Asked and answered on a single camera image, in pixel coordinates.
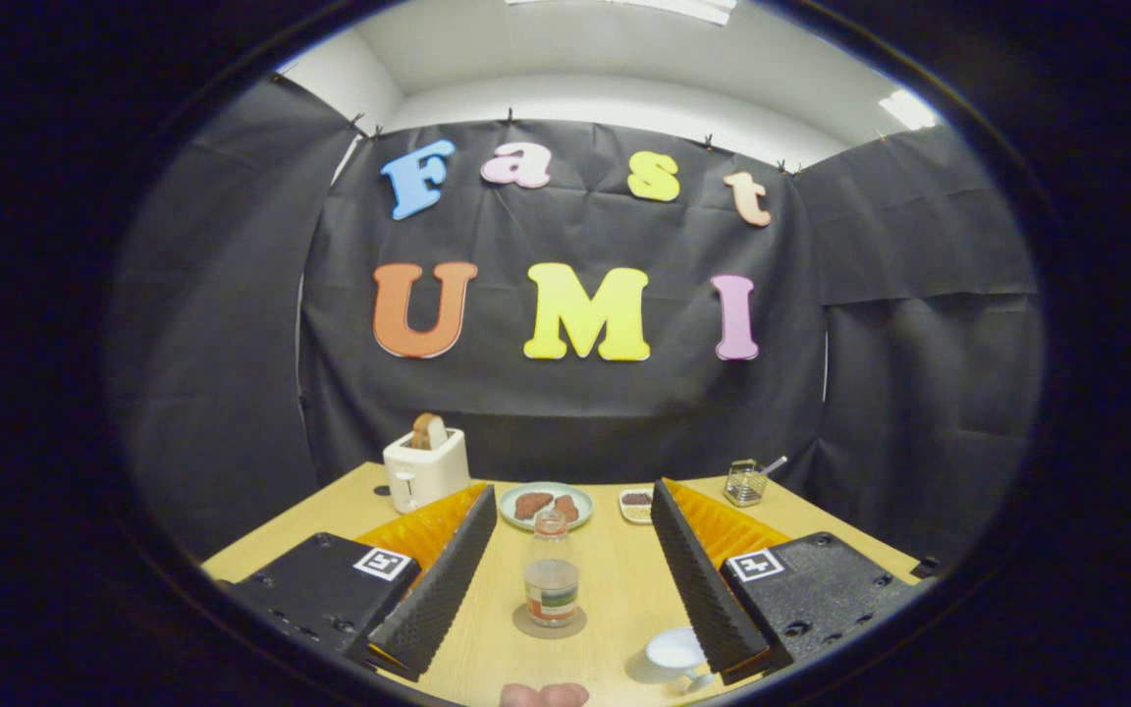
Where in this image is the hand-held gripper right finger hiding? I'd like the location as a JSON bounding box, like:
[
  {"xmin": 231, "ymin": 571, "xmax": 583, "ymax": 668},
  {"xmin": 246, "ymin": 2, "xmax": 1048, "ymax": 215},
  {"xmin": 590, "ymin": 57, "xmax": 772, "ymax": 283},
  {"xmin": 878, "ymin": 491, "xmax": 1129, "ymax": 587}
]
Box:
[{"xmin": 651, "ymin": 478, "xmax": 930, "ymax": 685}]

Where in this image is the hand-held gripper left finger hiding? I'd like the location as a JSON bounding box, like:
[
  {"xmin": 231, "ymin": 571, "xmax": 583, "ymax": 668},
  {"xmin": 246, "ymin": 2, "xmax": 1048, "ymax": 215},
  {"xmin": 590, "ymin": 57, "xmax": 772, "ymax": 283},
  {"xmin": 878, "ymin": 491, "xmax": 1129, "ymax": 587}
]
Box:
[{"xmin": 222, "ymin": 483, "xmax": 499, "ymax": 682}]

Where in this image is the white cup with handle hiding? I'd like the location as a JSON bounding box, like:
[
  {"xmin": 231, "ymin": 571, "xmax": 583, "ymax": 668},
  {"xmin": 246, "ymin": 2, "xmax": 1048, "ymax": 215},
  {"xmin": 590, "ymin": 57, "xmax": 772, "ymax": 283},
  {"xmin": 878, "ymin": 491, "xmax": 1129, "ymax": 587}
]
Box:
[{"xmin": 644, "ymin": 626, "xmax": 716, "ymax": 693}]

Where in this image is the round brown coaster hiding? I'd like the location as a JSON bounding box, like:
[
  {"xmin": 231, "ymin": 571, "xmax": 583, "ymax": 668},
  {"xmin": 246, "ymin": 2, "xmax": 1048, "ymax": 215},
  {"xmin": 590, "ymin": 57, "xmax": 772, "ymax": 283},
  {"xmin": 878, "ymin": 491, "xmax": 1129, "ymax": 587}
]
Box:
[{"xmin": 512, "ymin": 602, "xmax": 588, "ymax": 640}]

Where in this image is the clear plastic juice bottle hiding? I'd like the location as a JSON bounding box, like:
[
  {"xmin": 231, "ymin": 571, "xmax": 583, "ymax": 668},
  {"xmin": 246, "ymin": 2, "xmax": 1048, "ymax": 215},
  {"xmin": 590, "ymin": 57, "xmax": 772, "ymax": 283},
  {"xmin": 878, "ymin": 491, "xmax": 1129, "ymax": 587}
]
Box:
[{"xmin": 523, "ymin": 509, "xmax": 581, "ymax": 629}]

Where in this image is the wooden table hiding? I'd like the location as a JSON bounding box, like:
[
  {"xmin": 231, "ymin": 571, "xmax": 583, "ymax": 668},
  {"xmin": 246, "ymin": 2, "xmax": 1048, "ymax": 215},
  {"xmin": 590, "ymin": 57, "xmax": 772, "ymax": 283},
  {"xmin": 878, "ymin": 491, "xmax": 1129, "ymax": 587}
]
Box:
[{"xmin": 200, "ymin": 462, "xmax": 923, "ymax": 707}]

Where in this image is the cream toaster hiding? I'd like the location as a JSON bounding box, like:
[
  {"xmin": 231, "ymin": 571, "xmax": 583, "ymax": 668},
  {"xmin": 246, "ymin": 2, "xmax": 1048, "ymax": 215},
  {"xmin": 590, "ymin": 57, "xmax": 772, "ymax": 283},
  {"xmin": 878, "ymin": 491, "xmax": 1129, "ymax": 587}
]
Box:
[{"xmin": 382, "ymin": 427, "xmax": 472, "ymax": 515}]

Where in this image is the pale green plate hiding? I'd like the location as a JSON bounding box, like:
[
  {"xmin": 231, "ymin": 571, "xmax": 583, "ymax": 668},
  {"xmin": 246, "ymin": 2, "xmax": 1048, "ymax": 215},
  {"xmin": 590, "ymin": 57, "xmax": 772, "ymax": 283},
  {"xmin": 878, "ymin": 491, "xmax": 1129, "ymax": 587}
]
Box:
[{"xmin": 498, "ymin": 481, "xmax": 595, "ymax": 532}]

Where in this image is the small ceiling light panel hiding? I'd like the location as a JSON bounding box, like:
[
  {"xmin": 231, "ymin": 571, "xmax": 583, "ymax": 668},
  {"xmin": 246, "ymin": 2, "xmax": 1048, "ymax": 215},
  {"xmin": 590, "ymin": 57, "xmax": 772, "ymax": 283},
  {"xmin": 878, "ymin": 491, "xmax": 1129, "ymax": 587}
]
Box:
[{"xmin": 879, "ymin": 89, "xmax": 938, "ymax": 131}]

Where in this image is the large ceiling light panel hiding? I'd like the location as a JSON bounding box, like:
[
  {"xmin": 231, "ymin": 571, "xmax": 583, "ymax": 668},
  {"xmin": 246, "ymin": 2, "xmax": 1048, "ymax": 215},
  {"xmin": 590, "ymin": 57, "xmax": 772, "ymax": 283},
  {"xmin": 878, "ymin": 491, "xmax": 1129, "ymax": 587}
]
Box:
[{"xmin": 507, "ymin": 0, "xmax": 738, "ymax": 26}]

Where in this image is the wire mesh holder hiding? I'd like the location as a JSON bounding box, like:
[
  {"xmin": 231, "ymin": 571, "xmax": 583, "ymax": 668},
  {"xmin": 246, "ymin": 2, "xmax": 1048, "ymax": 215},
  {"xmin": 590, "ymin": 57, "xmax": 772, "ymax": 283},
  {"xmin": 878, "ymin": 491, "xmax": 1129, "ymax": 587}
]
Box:
[{"xmin": 724, "ymin": 459, "xmax": 769, "ymax": 508}]

